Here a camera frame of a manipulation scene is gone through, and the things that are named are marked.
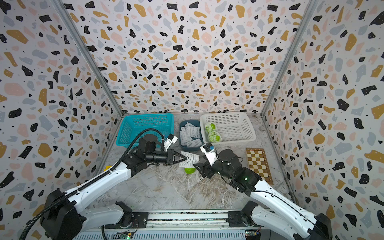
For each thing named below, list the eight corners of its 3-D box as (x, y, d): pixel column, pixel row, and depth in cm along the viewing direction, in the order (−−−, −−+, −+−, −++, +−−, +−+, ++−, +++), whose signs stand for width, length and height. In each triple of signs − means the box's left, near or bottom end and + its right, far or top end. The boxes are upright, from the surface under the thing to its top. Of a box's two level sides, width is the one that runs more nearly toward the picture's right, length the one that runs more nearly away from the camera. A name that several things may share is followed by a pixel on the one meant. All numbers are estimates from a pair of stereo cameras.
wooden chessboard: (252, 184, 88) (254, 182, 86) (245, 150, 103) (246, 147, 101) (272, 184, 88) (274, 182, 86) (262, 150, 103) (263, 147, 101)
